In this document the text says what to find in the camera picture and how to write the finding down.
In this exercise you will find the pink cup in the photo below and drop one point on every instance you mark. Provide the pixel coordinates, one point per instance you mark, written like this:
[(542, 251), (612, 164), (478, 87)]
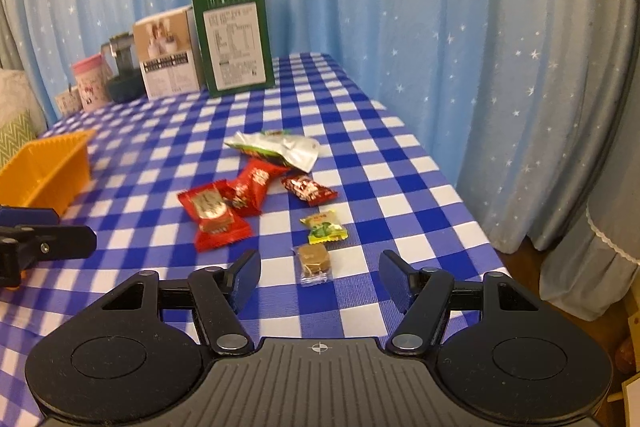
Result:
[(92, 82)]

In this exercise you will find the white cushion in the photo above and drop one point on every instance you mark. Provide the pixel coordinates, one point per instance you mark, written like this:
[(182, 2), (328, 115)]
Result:
[(15, 92)]

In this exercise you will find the yellow green candy packet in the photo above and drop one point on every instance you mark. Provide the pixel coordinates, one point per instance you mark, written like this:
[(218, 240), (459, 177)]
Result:
[(324, 227)]

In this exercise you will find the red snack packet white print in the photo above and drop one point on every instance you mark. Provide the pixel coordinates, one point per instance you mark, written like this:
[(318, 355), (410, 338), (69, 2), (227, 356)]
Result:
[(255, 184)]

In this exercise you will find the dark red snack packet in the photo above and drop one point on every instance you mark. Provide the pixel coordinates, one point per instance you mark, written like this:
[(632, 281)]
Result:
[(307, 189)]

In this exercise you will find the brown candy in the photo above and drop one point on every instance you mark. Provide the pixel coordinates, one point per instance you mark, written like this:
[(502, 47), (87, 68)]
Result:
[(312, 259)]

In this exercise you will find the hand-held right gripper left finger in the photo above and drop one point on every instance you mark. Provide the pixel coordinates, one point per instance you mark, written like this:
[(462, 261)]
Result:
[(245, 279)]

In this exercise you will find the white carton box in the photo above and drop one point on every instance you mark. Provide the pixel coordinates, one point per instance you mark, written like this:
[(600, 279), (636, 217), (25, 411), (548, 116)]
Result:
[(167, 57)]

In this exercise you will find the small white cup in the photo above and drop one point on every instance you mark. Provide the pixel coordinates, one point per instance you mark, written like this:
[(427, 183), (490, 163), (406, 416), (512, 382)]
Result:
[(67, 103)]

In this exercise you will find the green carton box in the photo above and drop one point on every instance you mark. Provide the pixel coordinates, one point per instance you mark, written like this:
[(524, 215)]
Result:
[(235, 42)]

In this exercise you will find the large red gold candy packet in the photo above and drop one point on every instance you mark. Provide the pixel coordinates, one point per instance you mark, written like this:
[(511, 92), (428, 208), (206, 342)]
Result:
[(215, 217)]

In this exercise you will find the blue white checked tablecloth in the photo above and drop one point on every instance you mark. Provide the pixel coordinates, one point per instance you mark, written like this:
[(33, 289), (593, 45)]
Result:
[(380, 207)]

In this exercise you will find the grey cloth with lace trim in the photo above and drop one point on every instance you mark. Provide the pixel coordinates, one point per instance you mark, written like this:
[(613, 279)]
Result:
[(600, 267)]

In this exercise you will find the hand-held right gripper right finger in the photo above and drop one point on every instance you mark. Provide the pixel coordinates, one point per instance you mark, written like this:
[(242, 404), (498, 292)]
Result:
[(395, 279)]

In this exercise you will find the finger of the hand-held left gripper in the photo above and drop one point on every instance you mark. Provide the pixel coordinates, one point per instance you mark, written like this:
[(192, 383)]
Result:
[(30, 214), (60, 243)]

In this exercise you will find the light blue star curtain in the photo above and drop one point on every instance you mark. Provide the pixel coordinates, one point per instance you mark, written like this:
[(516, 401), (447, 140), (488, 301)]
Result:
[(400, 7)]

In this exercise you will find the silver green snack packet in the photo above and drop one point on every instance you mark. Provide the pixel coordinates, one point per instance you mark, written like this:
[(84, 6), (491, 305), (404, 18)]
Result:
[(295, 152)]

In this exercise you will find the orange plastic basket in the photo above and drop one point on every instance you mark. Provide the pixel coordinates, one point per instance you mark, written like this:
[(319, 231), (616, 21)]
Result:
[(45, 177)]

